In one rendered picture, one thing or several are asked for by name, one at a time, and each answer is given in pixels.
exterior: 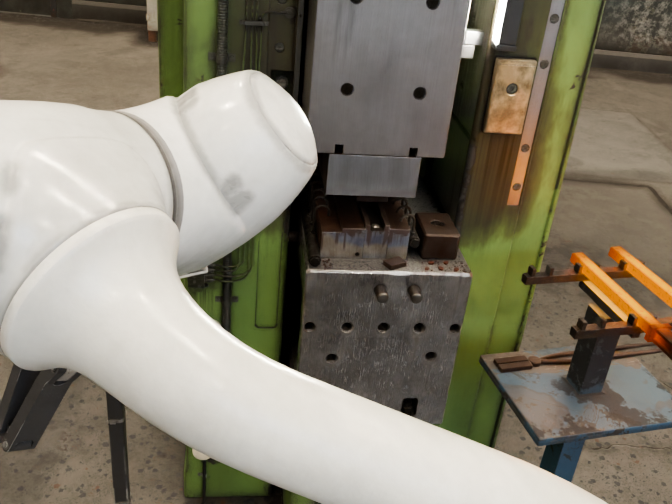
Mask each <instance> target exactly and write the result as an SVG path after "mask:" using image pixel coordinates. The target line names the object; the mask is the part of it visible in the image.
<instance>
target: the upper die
mask: <svg viewBox="0 0 672 504"><path fill-rule="evenodd" d="M317 157H318V164H319V168H320V172H321V177H322V181H323V186H324V190H325V194H326V195H350V196H378V197H406V198H415V197H416V190H417V184H418V177H419V171H420V164H421V157H416V155H415V154H414V152H413V150H412V148H410V151H409V157H405V156H382V155H359V154H342V151H341V147H340V144H335V151H334V153H317Z"/></svg>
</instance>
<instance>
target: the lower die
mask: <svg viewBox="0 0 672 504"><path fill-rule="evenodd" d="M315 188H322V185H321V184H320V183H314V184H313V185H312V190H313V189H315ZM312 190H311V192H312ZM317 196H324V193H323V192H322V191H320V190H318V191H315V192H314V194H313V199H314V198H315V197H317ZM326 198H327V199H328V202H329V203H328V207H329V208H330V216H327V213H328V211H327V208H325V207H319V208H318V209H317V211H316V223H315V229H316V235H317V240H318V245H319V251H320V256H321V257H333V258H379V259H385V258H386V259H390V258H393V257H397V256H399V257H401V258H402V259H406V256H407V249H408V243H409V236H410V227H409V225H408V223H407V220H406V218H405V217H404V218H403V219H402V222H399V219H400V217H401V216H402V215H404V213H403V211H402V208H401V209H400V210H399V212H398V213H396V209H397V208H398V207H399V206H400V204H399V201H398V200H397V201H396V202H395V205H394V204H392V202H393V200H394V199H395V198H397V197H388V202H377V203H378V206H379V209H380V212H381V214H382V217H383V220H384V223H385V225H386V226H385V230H384V231H371V226H370V222H369V219H368V216H367V213H366V210H365V207H364V204H363V201H356V199H355V196H350V195H327V196H326ZM319 204H325V205H326V201H325V200H324V199H317V200H316V201H315V207H316V206H317V205H319ZM315 207H314V209H315ZM356 252H358V253H359V256H355V253H356Z"/></svg>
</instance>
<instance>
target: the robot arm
mask: <svg viewBox="0 0 672 504"><path fill-rule="evenodd" d="M317 162H318V157H317V150H316V144H315V139H314V135H313V132H312V128H311V126H310V124H309V122H308V119H307V117H306V115H305V114H304V112H303V111H302V109H301V107H300V106H299V105H298V103H297V102H296V101H295V100H294V99H293V98H292V97H291V95H290V94H289V93H287V92H286V91H285V90H284V89H283V88H282V87H281V86H280V85H278V84H277V83H276V82H274V81H273V80H272V79H271V78H269V77H268V76H266V75H265V74H263V73H261V72H259V71H255V70H245V71H240V72H235V73H231V74H227V75H224V76H220V77H217V78H213V79H211V80H208V81H205V82H202V83H199V84H197V85H195V86H193V87H192V88H190V89H189V90H187V91H186V92H185V93H183V94H182V95H180V96H179V97H177V98H176V97H174V96H165V97H163V98H161V99H158V100H155V101H152V102H149V103H146V104H143V105H140V106H136V107H132V108H127V109H122V110H115V111H102V110H94V109H89V108H85V107H82V106H78V105H74V104H65V103H55V102H45V101H21V100H0V354H1V355H3V356H5V357H7V358H9V359H10V360H11V361H12V362H13V363H14V364H13V367H12V370H11V373H10V376H9V379H8V382H7V385H6V388H5V391H4V394H3V397H2V400H1V403H0V443H2V449H3V451H4V452H12V451H20V450H28V449H34V448H35V447H36V446H37V444H38V442H39V440H40V438H41V437H42V435H43V433H44V431H45V430H46V428H47V426H48V424H49V422H50V421H51V419H52V417H53V415H54V414H55V412H56V410H57V408H58V406H59V405H60V403H61V401H62V399H63V398H64V396H65V394H66V392H67V390H68V389H69V387H70V385H71V383H72V382H74V381H75V380H76V379H77V378H78V377H79V376H80V375H81V374H82V375H84V376H86V377H87V378H89V379H90V380H92V381H93V382H94V383H96V384H97V385H99V386H100V387H101V388H103V389H104V390H105V391H107V392H108V393H109V394H111V395H112V396H113V397H114V398H116V399H117V400H118V401H120V402H121V403H122V404H124V405H125V406H127V407H128V408H129V409H131V410H132V411H134V412H135V413H136V414H138V415H139V416H141V417H142V418H144V419H145V420H146V421H148V422H149V423H151V424H152V425H154V426H156V427H157V428H159V429H160V430H162V431H164V432H165V433H167V434H168V435H170V436H171V437H173V438H175V439H176V440H178V441H180V442H182V443H183V444H185V445H187V446H189V447H191V448H192V449H194V450H196V451H198V452H200V453H202V454H204V455H206V456H208V457H210V458H212V459H214V460H216V461H218V462H221V463H223V464H225V465H227V466H230V467H232V468H234V469H236V470H239V471H241V472H243V473H245V474H248V475H250V476H253V477H255V478H258V479H260V480H262V481H265V482H267V483H270V484H273V485H275V486H278V487H280V488H283V489H285V490H288V491H290V492H293V493H295V494H298V495H301V496H303V497H306V498H308V499H311V500H313V501H316V502H319V503H321V504H608V503H606V502H604V501H603V500H601V499H599V498H598V497H596V496H594V495H592V494H591V493H589V492H587V491H585V490H583V489H582V488H580V487H578V486H576V485H574V484H572V483H570V482H568V481H566V480H564V479H562V478H560V477H558V476H556V475H554V474H552V473H550V472H548V471H545V470H543V469H541V468H539V467H537V466H534V465H532V464H530V463H528V462H525V461H523V460H520V459H518V458H515V457H513V456H510V455H508V454H505V453H503V452H500V451H498V450H495V449H493V448H490V447H488V446H485V445H483V444H480V443H478V442H475V441H473V440H470V439H467V438H465V437H462V436H460V435H457V434H455V433H452V432H450V431H447V430H445V429H442V428H439V427H437V426H434V425H432V424H429V423H427V422H424V421H422V420H419V419H416V418H414V417H411V416H409V415H406V414H404V413H401V412H399V411H396V410H394V409H391V408H388V407H386V406H383V405H381V404H378V403H376V402H373V401H371V400H368V399H365V398H363V397H360V396H358V395H355V394H353V393H350V392H348V391H345V390H343V389H340V388H337V387H335V386H332V385H330V384H327V383H325V382H322V381H320V380H317V379H315V378H312V377H310V376H307V375H305V374H303V373H300V372H298V371H296V370H293V369H291V368H289V367H287V366H285V365H283V364H281V363H279V362H277V361H274V360H272V359H270V358H269V357H267V356H265V355H263V354H261V353H259V352H257V351H256V350H254V349H253V348H251V347H249V346H248V345H246V344H244V343H243V342H241V341H240V340H239V339H237V338H236V337H234V336H233V335H232V334H230V333H229V332H227V331H226V330H225V329H223V328H222V327H221V326H220V325H219V324H218V323H217V322H215V321H214V320H213V319H212V318H211V317H210V316H209V315H207V314H206V313H205V311H204V310H203V309H202V308H201V307H200V306H199V305H198V304H197V303H196V302H195V301H194V299H193V298H192V297H191V296H190V294H189V293H188V292H187V290H186V289H185V287H184V286H183V284H182V282H181V280H180V278H179V276H181V275H184V274H187V273H190V272H194V271H197V270H200V269H202V268H204V267H206V266H208V265H210V264H212V263H214V262H215V261H217V260H219V259H221V258H223V257H224V256H226V255H227V254H229V253H231V252H232V251H234V250H235V249H237V248H238V247H240V246H241V245H243V244H244V243H246V242H247V241H249V240H250V239H251V238H253V237H254V236H255V235H257V234H258V233H259V232H261V231H262V230H263V229H264V228H266V227H267V226H268V225H269V224H271V223H272V222H273V221H274V220H275V219H277V218H278V217H279V216H280V215H281V214H282V212H283V211H284V210H285V209H286V208H287V207H288V206H289V205H290V204H291V203H292V202H293V200H294V199H295V198H296V197H297V196H298V194H299V193H300V192H301V191H302V189H303V188H304V186H305V185H306V184H307V182H308V181H309V179H310V178H311V176H312V174H313V173H314V171H315V169H316V166H317Z"/></svg>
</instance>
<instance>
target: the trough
mask: <svg viewBox="0 0 672 504"><path fill-rule="evenodd" d="M363 204H364V207H365V210H366V213H367V216H368V219H369V222H370V226H371V225H372V224H378V225H380V227H379V228H374V227H372V226H371V231H384V230H385V226H386V225H385V223H384V220H383V217H382V214H381V212H380V209H379V206H378V203H377V202H364V201H363Z"/></svg>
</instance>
